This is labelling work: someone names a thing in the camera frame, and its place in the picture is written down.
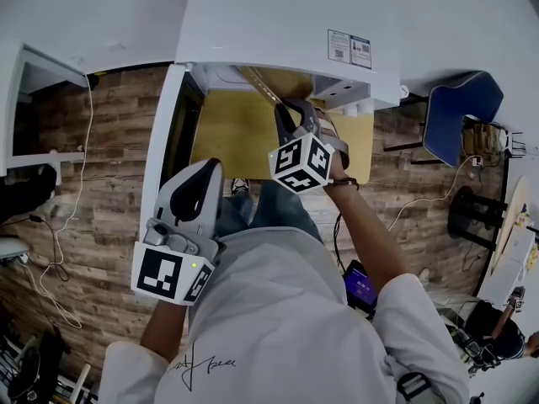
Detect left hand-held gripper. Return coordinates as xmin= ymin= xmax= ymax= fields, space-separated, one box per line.
xmin=131 ymin=159 xmax=224 ymax=306

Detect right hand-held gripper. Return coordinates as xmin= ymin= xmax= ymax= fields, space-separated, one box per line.
xmin=268 ymin=97 xmax=336 ymax=195

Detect white refrigerator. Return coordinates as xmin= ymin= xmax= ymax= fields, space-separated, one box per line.
xmin=140 ymin=0 xmax=403 ymax=246

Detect person's right forearm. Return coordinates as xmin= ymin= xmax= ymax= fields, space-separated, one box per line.
xmin=323 ymin=178 xmax=418 ymax=309

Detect person's left forearm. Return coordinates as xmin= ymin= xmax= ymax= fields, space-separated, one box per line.
xmin=138 ymin=296 xmax=189 ymax=364

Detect person's right hand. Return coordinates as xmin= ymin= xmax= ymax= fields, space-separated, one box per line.
xmin=314 ymin=108 xmax=350 ymax=181

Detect person's blue jeans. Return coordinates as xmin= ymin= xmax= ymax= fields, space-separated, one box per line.
xmin=216 ymin=178 xmax=325 ymax=243

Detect person's white shirt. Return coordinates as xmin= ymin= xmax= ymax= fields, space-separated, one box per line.
xmin=99 ymin=225 xmax=471 ymax=404

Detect blue chair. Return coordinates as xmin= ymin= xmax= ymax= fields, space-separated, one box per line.
xmin=381 ymin=70 xmax=505 ymax=168

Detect black device with purple screen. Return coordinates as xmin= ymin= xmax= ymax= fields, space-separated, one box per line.
xmin=343 ymin=258 xmax=378 ymax=311

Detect brown cardboard box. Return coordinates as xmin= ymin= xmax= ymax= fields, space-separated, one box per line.
xmin=462 ymin=118 xmax=504 ymax=155

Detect black stand base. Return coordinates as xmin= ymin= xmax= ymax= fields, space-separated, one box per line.
xmin=446 ymin=185 xmax=509 ymax=252

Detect white table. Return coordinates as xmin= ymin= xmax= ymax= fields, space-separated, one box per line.
xmin=0 ymin=40 xmax=90 ymax=176

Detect white router with antennas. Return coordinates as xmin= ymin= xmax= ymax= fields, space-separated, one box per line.
xmin=500 ymin=130 xmax=527 ymax=157

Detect round light wooden table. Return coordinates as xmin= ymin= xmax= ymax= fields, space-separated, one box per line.
xmin=490 ymin=173 xmax=532 ymax=278

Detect white desk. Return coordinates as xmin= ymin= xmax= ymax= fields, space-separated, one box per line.
xmin=475 ymin=225 xmax=539 ymax=311

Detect black wrist bracelet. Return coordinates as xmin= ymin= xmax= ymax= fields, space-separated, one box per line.
xmin=328 ymin=177 xmax=360 ymax=191

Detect long white floor cable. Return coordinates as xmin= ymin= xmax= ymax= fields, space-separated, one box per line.
xmin=40 ymin=72 xmax=94 ymax=330

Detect white charging cable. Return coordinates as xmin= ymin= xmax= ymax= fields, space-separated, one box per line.
xmin=386 ymin=154 xmax=484 ymax=233

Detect backpack strap buckle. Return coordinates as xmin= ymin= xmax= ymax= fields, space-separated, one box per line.
xmin=395 ymin=370 xmax=435 ymax=401

